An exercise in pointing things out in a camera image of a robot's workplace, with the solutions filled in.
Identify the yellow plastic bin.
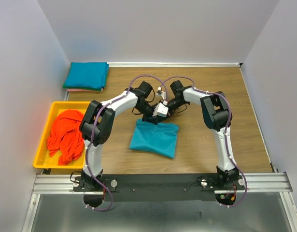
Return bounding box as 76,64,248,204
33,101,89,170

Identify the orange t shirt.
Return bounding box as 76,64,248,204
46,109,85,166

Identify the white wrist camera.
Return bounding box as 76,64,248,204
156,86,167,102
153,102,169,117

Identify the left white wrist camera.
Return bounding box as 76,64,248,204
153,102,169,117

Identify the folded pink t shirt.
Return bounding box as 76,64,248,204
66,88,103,92

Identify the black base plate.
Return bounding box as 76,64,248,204
70,173,245,208

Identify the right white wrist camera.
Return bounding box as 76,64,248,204
156,86,167,102

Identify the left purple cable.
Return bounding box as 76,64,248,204
84,74,169,211

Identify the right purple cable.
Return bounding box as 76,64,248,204
162,76,249,208

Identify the folded teal t shirt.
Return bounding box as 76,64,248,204
63,62,109,90

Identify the folded green t shirt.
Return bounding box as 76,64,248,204
63,84,104,92

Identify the purple cable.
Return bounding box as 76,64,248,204
162,76,249,208
84,74,169,211

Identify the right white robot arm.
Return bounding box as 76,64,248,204
168,80,240,189

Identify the aluminium frame rail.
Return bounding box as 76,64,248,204
22,173,297,232

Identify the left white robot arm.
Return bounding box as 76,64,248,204
79,81,170,191

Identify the teal t shirt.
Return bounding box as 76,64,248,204
129,119,179,159
63,62,109,90

